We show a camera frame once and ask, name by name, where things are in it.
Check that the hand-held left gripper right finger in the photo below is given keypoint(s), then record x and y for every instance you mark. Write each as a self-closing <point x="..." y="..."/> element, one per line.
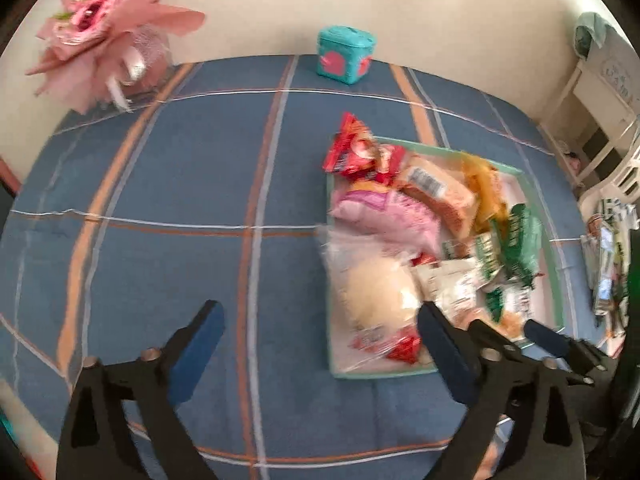
<point x="445" y="355"/>

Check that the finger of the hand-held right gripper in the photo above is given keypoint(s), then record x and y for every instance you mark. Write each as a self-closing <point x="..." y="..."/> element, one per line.
<point x="487" y="332"/>
<point x="547" y="337"/>

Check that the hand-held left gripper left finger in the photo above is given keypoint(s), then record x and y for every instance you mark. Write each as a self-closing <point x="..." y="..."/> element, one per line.
<point x="197" y="355"/>

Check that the clear green-striped cookie packet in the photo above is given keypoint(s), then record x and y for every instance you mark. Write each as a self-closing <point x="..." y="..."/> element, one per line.
<point x="512" y="325"/>

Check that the white tray with green rim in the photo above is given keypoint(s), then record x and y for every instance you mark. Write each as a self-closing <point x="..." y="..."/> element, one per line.
<point x="545" y="295"/>

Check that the long red patterned packet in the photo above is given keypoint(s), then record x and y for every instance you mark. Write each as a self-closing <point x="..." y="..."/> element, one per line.
<point x="400" y="350"/>

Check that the white snack packet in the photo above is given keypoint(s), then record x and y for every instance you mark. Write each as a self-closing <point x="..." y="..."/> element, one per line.
<point x="450" y="285"/>

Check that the clear packet of white buns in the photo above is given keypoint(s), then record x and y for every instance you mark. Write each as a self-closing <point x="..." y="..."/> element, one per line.
<point x="372" y="290"/>

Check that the green snack packet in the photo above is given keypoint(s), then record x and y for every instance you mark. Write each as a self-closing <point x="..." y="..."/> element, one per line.
<point x="520" y="240"/>

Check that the pink snack packet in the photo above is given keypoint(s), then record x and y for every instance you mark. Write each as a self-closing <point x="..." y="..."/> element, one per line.
<point x="390" y="215"/>

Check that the beige barcode bread packet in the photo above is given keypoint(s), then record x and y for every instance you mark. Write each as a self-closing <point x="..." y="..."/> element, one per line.
<point x="435" y="190"/>

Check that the yellow bread packet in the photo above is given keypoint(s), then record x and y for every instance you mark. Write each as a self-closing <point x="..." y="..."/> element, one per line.
<point x="482" y="180"/>

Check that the red cartoon snack packet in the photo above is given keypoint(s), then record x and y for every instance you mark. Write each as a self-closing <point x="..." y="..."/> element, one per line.
<point x="355" y="152"/>

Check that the stack of printed packets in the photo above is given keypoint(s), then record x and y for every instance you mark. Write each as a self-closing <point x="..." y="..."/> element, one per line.
<point x="607" y="260"/>

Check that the blue plaid tablecloth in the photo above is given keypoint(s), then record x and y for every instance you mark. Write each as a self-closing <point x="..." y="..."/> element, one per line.
<point x="175" y="185"/>

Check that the white wooden furniture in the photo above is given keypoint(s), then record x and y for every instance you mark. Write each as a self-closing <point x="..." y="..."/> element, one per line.
<point x="615" y="125"/>

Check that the pink board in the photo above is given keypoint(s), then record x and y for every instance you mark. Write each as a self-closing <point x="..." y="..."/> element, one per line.
<point x="10" y="177"/>

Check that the clear glass vase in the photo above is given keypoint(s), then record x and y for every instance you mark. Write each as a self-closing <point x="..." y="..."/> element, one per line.
<point x="150" y="55"/>

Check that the teal green cloth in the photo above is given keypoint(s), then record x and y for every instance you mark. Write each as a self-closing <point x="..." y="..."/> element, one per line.
<point x="590" y="35"/>

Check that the teal box with pink heart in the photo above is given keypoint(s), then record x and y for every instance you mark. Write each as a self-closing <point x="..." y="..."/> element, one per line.
<point x="345" y="55"/>

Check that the pink flower bouquet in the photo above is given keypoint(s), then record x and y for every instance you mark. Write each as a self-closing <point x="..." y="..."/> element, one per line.
<point x="100" y="15"/>

